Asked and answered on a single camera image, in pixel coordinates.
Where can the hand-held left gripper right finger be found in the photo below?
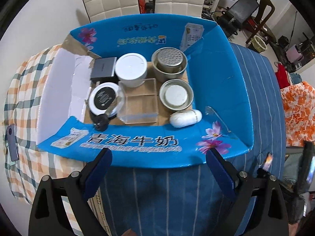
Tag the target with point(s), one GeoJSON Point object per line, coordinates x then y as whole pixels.
{"type": "Point", "coordinates": [221, 172]}

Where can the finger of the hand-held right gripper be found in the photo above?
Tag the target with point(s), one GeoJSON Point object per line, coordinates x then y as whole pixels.
{"type": "Point", "coordinates": [263, 172]}

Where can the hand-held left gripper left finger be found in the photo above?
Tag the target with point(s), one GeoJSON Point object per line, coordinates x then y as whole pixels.
{"type": "Point", "coordinates": [98, 170]}

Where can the blue printed cardboard box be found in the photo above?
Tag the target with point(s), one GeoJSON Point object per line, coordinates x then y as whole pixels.
{"type": "Point", "coordinates": [147, 157]}

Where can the white oval device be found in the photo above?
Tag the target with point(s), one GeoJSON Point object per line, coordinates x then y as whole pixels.
{"type": "Point", "coordinates": [184, 118]}

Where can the white disc with black centre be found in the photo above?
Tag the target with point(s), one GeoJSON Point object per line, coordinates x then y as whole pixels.
{"type": "Point", "coordinates": [104, 97]}

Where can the clear acrylic box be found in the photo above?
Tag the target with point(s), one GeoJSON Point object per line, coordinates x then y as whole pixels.
{"type": "Point", "coordinates": [137, 103]}

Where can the metal bowl with white centre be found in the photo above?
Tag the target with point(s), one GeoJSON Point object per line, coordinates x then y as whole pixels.
{"type": "Point", "coordinates": [176, 95]}

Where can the grey box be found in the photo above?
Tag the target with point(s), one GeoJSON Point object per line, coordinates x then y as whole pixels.
{"type": "Point", "coordinates": [103, 68]}

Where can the black car key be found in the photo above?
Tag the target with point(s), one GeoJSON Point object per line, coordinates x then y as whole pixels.
{"type": "Point", "coordinates": [101, 123]}

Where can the clear acrylic lid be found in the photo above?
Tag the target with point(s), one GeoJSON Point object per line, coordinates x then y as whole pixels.
{"type": "Point", "coordinates": [217, 115]}

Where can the orange floral blanket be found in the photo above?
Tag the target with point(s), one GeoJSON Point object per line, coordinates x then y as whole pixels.
{"type": "Point", "coordinates": [299, 113]}

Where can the blue striped tablecloth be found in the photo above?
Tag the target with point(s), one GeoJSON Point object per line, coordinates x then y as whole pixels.
{"type": "Point", "coordinates": [258, 91]}

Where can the grey mobile phone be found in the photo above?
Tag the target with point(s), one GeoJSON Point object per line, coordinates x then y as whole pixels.
{"type": "Point", "coordinates": [11, 143]}

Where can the red cloth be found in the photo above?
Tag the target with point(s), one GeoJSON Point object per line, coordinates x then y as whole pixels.
{"type": "Point", "coordinates": [282, 75]}

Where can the white round container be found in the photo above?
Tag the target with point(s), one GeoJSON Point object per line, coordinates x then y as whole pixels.
{"type": "Point", "coordinates": [130, 66]}

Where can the orange checked cloth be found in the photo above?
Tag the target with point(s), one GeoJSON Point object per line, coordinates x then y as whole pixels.
{"type": "Point", "coordinates": [27, 83]}

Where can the pink case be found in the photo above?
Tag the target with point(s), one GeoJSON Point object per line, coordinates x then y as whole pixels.
{"type": "Point", "coordinates": [294, 54]}

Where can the metal pot with perforated insert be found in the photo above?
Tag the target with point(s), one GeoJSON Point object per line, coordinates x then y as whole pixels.
{"type": "Point", "coordinates": [169, 59]}

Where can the yellow-rimmed waste bin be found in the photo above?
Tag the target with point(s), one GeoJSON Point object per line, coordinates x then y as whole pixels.
{"type": "Point", "coordinates": [259, 44]}

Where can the brown wooden chair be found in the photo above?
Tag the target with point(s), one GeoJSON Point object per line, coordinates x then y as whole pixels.
{"type": "Point", "coordinates": [264, 7]}

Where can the black exercise bench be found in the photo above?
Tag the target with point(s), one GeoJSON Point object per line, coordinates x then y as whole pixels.
{"type": "Point", "coordinates": [242, 7]}

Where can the red bag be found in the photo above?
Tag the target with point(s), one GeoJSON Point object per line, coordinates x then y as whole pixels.
{"type": "Point", "coordinates": [142, 5]}

